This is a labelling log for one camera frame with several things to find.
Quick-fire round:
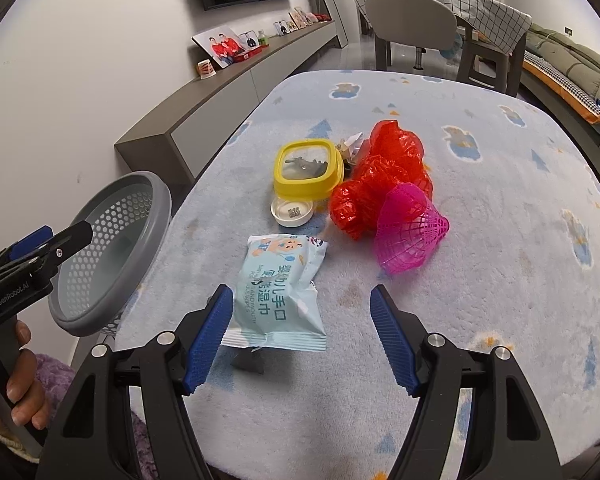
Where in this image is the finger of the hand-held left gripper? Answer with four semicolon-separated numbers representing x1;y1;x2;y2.
0;226;55;271
30;219;95;281

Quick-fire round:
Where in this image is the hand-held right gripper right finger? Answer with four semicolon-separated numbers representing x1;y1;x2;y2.
369;284;566;480

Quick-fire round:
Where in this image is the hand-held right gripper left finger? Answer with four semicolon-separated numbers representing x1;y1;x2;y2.
35;284;234;480

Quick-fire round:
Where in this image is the grey perforated plastic basket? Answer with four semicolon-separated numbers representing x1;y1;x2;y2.
47;170;172;337

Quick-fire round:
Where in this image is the light blue wet wipe packet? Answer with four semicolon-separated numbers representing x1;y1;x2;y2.
221;233;329;353

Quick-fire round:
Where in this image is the white paper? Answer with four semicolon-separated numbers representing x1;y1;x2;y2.
336;132;365;161

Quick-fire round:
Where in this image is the person's left hand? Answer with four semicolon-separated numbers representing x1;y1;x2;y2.
5;320;52;430

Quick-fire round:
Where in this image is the purple fuzzy garment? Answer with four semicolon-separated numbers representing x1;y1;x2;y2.
32;353;153;480

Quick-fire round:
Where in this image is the pink plastic mesh net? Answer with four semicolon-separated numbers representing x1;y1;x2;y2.
373;183;451;275

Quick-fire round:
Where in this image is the light blue printed blanket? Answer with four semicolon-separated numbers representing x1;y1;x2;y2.
115;69;600;480

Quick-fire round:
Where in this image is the white round jar lid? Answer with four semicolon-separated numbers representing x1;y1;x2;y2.
271;195;315;228

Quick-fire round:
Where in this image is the yellow container with clear lid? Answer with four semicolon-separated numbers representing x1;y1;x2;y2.
273;138;345;201

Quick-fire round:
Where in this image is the red crumpled plastic bag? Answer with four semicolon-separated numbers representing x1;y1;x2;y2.
328;120;434;241

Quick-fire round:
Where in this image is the red flat box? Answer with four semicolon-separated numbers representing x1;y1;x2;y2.
232;45;270;63

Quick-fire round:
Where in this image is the grey wooden chair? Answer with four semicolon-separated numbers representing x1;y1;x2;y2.
455;35;526;97

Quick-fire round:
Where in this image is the row of small picture cards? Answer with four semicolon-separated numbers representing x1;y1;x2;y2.
289;7;317;30

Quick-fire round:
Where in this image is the grey round-back chair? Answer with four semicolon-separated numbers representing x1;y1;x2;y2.
364;0;458;72

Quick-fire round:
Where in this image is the sofa with green quilt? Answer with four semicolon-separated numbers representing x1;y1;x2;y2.
522;22;600;181

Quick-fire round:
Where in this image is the table with checked cloth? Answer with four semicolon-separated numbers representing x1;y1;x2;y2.
348;0;531;56

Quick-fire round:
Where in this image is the long grey wall cabinet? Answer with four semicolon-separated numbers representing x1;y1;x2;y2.
114;20;337;196

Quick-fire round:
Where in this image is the large photo frame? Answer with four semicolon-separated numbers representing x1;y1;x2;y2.
192;30;247;69

